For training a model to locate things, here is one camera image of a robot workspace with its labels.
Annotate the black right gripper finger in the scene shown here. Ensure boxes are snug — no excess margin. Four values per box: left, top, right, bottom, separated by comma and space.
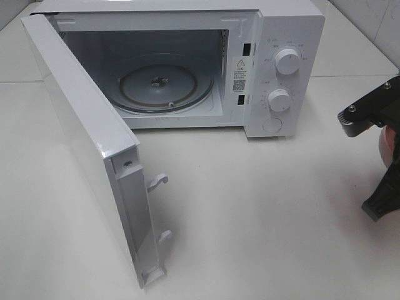
361, 156, 400, 223

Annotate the pink round plate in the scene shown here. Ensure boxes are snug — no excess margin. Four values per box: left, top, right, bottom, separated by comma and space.
379, 126, 396, 168

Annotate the round white door button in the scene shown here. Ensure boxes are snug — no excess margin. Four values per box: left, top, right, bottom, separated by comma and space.
262, 117, 283, 133

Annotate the white microwave door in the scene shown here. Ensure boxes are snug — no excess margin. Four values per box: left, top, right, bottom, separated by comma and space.
22, 14, 168, 288

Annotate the lower white timer knob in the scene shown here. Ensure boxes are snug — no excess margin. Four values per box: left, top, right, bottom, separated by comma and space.
267, 89, 291, 112

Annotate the upper white power knob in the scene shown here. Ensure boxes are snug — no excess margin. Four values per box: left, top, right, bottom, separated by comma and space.
274, 47, 301, 75

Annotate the white microwave oven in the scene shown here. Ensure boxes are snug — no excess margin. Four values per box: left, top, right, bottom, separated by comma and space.
29, 1, 325, 138

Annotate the glass microwave turntable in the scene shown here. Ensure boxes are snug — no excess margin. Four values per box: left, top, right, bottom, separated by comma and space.
113, 64, 214, 113

